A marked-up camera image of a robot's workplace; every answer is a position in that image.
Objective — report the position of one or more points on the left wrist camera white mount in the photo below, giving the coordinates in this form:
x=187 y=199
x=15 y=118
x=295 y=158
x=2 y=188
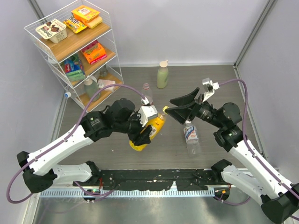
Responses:
x=147 y=112

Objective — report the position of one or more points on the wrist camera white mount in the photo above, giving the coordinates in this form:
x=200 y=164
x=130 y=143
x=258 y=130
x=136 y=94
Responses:
x=147 y=112
x=209 y=87

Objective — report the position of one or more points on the white slotted cable duct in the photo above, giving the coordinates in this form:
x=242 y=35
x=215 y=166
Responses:
x=172 y=192

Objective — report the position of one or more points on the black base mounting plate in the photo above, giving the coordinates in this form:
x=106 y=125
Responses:
x=156 y=179

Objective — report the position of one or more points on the white chocolate pudding cup pack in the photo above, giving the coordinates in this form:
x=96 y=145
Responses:
x=54 y=30

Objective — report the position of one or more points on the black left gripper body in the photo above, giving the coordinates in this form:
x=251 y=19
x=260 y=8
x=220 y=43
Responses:
x=135 y=127

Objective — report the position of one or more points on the yellow sponge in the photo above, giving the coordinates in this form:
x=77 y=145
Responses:
x=94 y=22

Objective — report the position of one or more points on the yellow candy bag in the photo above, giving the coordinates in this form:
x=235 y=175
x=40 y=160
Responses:
x=75 y=25

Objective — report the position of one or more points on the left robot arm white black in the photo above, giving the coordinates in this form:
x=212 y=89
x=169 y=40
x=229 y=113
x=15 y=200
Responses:
x=42 y=168

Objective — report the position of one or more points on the blue green sponge pack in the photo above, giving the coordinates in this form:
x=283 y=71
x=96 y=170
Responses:
x=73 y=68

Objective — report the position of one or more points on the clear bottle red label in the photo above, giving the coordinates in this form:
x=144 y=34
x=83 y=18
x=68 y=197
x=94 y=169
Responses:
x=147 y=92

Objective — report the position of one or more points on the green soap dispenser bottle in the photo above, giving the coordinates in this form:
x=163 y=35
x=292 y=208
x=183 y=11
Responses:
x=90 y=87

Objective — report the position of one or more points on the pink white small packet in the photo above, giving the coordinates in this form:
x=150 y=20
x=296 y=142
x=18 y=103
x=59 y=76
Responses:
x=103 y=83

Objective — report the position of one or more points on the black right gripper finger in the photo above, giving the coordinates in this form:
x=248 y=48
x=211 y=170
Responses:
x=186 y=99
x=183 y=113

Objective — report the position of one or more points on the orange pink candy box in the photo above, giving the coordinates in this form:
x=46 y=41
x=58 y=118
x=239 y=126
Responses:
x=94 y=52

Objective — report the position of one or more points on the clear bottle white cap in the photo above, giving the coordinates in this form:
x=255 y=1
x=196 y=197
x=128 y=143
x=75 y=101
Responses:
x=67 y=94

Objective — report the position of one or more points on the clear bottle blue white label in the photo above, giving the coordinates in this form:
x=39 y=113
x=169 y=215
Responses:
x=192 y=139

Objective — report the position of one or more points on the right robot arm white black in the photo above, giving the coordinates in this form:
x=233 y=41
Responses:
x=277 y=196

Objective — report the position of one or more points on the orange cracker box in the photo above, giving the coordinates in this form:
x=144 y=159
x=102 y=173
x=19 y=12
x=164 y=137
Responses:
x=84 y=13

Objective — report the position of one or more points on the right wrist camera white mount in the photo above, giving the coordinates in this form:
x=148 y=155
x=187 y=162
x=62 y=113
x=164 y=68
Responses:
x=209 y=87

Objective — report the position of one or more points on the yellow juice bottle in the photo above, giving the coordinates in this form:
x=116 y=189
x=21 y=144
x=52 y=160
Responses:
x=157 y=124

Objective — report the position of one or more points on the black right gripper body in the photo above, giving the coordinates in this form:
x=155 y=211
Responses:
x=203 y=110

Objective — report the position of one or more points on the green lotion bottle beige cap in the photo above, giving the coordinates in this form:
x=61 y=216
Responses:
x=162 y=74

